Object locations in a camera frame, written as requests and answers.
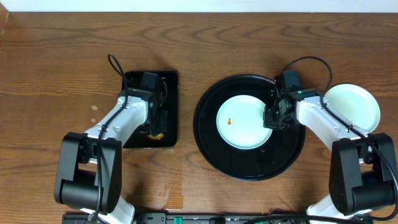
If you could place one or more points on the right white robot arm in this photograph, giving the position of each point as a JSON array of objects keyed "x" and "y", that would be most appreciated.
[{"x": 363, "y": 170}]

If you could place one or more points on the yellow green sponge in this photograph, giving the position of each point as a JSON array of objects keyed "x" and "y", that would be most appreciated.
[{"x": 156, "y": 137}]

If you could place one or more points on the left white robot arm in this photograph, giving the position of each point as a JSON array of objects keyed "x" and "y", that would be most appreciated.
[{"x": 89, "y": 173}]

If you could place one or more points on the black rectangular tray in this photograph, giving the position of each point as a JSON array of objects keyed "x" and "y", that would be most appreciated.
[{"x": 139, "y": 139}]

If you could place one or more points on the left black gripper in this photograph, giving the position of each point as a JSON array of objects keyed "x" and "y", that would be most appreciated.
[{"x": 162, "y": 127}]

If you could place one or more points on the light blue plate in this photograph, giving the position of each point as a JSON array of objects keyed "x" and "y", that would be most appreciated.
[
  {"x": 356, "y": 104},
  {"x": 239, "y": 122}
]

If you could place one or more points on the round black tray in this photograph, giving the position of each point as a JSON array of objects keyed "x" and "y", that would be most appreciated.
[{"x": 272, "y": 158}]

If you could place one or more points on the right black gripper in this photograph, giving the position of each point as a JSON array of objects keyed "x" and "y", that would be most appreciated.
[{"x": 268, "y": 121}]

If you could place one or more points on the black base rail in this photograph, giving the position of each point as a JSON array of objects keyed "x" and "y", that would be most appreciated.
[{"x": 163, "y": 218}]

